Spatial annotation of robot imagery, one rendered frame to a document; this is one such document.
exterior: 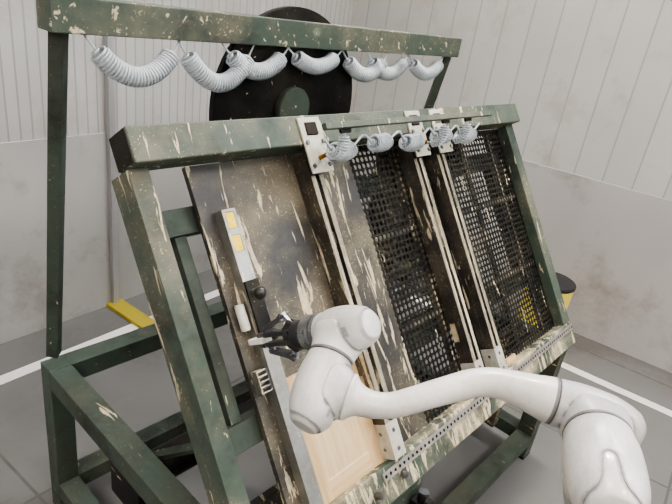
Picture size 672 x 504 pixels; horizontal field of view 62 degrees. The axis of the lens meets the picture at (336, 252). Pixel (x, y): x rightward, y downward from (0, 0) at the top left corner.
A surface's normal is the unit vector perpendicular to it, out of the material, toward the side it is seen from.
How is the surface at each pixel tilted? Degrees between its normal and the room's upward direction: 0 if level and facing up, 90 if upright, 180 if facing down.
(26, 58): 90
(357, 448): 56
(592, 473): 49
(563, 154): 90
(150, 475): 0
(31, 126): 90
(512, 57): 90
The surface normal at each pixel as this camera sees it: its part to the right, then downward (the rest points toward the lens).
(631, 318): -0.59, 0.25
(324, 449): 0.68, -0.19
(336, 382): 0.14, -0.52
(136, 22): 0.72, 0.37
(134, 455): 0.14, -0.90
